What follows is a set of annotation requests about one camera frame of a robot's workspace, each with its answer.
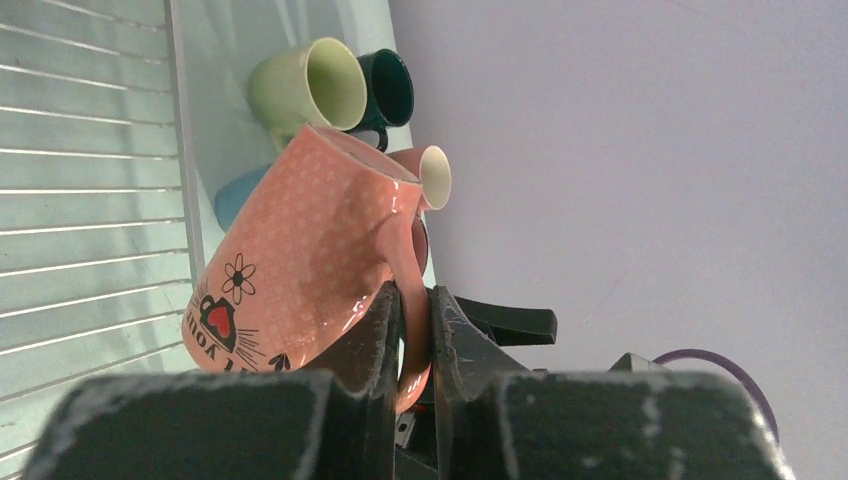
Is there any salmon pink mug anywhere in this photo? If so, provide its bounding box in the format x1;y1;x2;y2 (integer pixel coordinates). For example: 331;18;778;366
388;145;452;211

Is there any light green mug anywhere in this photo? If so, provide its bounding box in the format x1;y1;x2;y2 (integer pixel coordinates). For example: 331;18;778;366
247;37;368;150

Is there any light blue dotted mug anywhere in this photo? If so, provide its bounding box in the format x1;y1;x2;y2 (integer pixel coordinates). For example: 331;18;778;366
213;164;271;231

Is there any small terracotta cup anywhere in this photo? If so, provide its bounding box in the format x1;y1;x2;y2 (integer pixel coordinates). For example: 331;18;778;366
181;125;432;412

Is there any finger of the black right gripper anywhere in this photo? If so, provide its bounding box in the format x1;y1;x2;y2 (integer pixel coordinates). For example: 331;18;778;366
455;296;558;346

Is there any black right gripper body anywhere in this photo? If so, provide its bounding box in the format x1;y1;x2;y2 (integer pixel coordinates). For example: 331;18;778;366
610;353;670;372

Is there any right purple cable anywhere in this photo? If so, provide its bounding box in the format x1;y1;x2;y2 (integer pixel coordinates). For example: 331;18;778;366
652;348;780;442

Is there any pink ghost pattern mug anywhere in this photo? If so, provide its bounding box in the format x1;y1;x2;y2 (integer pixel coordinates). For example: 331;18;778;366
411;215;429;274

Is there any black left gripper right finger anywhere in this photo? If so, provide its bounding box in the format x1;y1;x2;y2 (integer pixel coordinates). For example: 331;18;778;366
430;286;794;479

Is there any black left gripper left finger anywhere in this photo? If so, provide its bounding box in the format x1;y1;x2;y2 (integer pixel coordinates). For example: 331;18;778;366
22;282;401;479

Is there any white wire dish rack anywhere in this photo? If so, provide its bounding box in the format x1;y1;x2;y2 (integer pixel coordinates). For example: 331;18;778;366
1;1;200;478

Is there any dark teal mug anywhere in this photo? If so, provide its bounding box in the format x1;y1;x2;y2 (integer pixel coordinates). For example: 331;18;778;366
346;48;415;152

